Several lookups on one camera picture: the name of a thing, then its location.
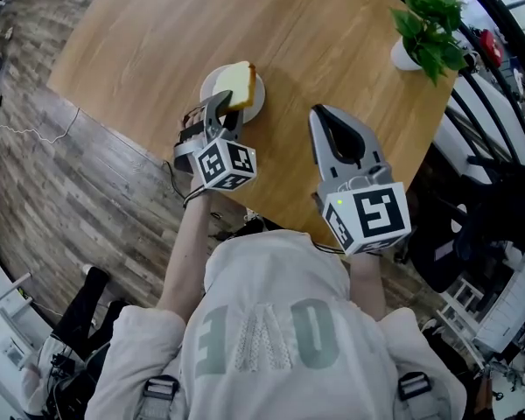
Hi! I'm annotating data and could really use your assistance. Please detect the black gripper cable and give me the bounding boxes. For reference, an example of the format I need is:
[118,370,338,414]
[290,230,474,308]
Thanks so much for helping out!
[163,158,205,210]

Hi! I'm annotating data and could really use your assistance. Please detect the black strap buckle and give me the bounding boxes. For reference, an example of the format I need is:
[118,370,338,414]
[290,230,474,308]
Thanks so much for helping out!
[395,371,433,403]
[141,374,181,420]

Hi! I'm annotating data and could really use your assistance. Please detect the white slatted shelf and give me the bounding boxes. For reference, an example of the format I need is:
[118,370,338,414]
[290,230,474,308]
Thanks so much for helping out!
[436,250,525,359]

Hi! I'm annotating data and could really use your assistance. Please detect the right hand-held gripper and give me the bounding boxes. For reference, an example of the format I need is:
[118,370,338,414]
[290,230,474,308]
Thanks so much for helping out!
[308,103,413,257]

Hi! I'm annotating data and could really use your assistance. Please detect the white plate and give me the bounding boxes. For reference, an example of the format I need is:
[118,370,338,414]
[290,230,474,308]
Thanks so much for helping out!
[199,64,267,125]

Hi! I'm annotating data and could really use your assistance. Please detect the bread slice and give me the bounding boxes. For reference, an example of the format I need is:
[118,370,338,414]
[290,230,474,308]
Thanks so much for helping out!
[211,60,259,112]

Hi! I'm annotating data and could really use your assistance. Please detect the potted green plant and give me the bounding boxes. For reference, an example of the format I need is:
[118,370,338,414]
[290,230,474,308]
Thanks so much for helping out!
[389,0,470,88]

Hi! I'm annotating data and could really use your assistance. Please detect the white floor cable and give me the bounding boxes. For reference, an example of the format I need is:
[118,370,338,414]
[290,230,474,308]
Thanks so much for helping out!
[0,102,81,144]

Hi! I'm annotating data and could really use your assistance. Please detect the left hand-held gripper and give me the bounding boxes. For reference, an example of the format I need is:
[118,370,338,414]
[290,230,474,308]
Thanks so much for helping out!
[172,88,259,193]

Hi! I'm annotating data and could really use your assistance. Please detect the person's white shirt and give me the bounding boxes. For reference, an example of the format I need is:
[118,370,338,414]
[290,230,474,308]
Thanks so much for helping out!
[84,228,470,420]

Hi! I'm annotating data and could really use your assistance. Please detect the person's black trousers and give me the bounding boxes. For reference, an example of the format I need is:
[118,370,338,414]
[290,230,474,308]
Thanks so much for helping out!
[51,266,129,360]

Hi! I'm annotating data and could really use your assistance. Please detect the person's left hand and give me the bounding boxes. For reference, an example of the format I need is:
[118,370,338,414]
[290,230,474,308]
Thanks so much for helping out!
[180,105,208,132]

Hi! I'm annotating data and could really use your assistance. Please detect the person's left forearm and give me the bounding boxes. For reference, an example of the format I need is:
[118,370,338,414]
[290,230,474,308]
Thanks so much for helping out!
[156,185,214,319]

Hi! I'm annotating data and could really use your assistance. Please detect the person's right forearm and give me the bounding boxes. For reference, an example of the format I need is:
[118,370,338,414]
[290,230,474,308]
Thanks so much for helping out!
[346,250,389,324]

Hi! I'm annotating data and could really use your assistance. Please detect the black metal railing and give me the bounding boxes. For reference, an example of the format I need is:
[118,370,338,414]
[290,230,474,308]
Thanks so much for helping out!
[440,0,525,171]

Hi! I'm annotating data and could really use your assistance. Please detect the black office chair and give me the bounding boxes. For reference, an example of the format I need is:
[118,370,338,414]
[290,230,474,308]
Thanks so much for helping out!
[408,154,525,296]

